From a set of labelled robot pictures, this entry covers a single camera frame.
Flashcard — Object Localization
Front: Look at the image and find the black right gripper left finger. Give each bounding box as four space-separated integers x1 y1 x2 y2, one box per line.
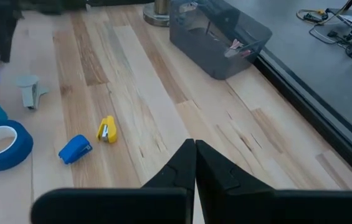
30 138 197 224

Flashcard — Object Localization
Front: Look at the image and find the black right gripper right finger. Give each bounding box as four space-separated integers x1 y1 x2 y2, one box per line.
195 139 352 224

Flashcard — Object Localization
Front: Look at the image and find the grey plastic clip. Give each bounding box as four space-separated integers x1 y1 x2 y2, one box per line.
15 74 49 110

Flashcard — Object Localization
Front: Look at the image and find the yellow mini stapler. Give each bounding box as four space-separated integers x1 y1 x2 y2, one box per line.
96 115 118 144

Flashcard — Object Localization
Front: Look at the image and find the blue mini stapler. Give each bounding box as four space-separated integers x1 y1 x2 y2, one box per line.
58 134 93 165

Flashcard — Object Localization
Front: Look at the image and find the dark blue tape roll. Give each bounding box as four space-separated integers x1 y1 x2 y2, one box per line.
0 119 34 172

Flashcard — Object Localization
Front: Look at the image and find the white mushroom table lamp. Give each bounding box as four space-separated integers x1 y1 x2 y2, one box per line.
142 0 172 28

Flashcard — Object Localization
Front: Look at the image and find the yellow cable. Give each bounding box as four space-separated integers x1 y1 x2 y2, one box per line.
296 8 329 22

